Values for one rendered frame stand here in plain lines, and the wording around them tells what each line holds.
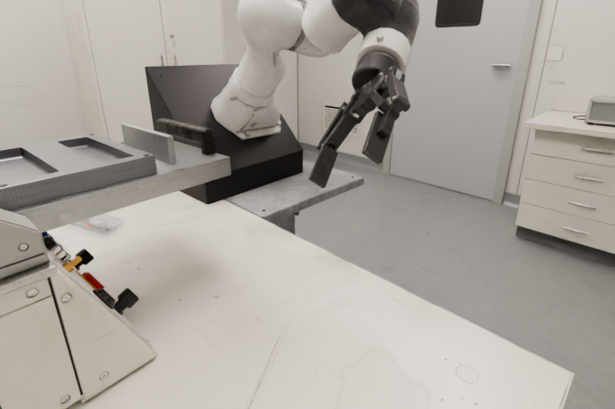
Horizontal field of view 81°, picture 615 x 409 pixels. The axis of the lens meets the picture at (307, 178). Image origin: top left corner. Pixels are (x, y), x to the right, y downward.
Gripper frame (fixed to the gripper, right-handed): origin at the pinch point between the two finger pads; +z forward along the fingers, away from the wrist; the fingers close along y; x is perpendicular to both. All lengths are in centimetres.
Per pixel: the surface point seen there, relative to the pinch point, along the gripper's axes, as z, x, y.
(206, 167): 6.8, -15.8, -10.4
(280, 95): -217, 37, -280
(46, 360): 34.5, -20.2, -7.2
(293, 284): 14.9, 6.8, -16.2
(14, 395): 38.0, -20.9, -7.5
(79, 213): 20.5, -25.7, -7.5
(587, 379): -6, 140, -36
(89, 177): 16.5, -27.0, -7.0
